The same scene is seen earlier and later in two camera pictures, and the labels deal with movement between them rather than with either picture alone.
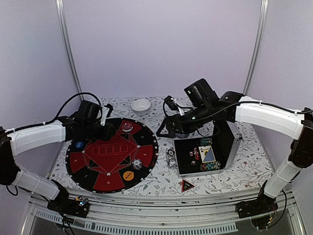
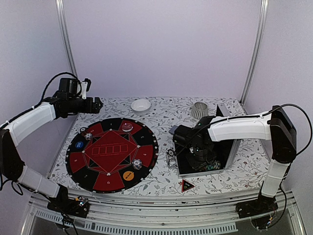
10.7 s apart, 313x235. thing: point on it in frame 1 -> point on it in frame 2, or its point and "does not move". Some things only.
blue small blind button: [78, 144] does not move
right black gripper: [169, 122] -> [195, 164]
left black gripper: [107, 135] -> [89, 108]
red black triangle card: [186, 185] does not move
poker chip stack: [137, 164] does not move
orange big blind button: [128, 176] does not move
